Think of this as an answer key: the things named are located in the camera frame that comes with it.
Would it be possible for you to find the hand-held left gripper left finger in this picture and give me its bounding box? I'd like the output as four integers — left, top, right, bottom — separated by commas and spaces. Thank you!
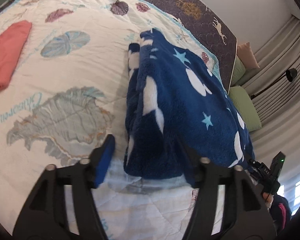
12, 134, 115, 240

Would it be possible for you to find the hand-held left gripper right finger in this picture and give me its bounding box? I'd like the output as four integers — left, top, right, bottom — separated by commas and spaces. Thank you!
175, 136, 277, 240

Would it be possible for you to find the blue star print fleece robe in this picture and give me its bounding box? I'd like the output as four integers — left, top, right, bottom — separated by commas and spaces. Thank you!
123, 28, 255, 188

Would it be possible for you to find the person's right forearm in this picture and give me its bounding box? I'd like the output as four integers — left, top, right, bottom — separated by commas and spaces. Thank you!
266, 194, 293, 233

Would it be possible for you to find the beige curtain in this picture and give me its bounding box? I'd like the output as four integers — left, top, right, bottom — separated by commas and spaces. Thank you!
240, 15, 300, 205

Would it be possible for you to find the large green pillow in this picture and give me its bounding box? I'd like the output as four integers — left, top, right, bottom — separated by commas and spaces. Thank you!
229, 86, 262, 133

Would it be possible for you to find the black floor lamp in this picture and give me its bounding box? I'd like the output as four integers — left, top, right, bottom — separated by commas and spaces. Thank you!
249, 68, 298, 100

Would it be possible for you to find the seashell printed quilt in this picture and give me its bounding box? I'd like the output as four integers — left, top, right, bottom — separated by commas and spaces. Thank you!
0, 0, 230, 240

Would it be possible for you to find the small green pillow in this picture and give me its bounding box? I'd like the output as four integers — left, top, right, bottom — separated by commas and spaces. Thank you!
231, 55, 246, 85

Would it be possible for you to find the peach pillow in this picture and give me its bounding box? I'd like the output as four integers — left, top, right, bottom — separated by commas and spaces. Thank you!
236, 42, 260, 69

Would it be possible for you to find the coral folded garment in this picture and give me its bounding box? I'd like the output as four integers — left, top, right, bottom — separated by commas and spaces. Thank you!
0, 21, 33, 97

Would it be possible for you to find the deer print mattress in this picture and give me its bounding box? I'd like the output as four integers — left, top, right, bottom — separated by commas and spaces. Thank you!
97, 0, 238, 98

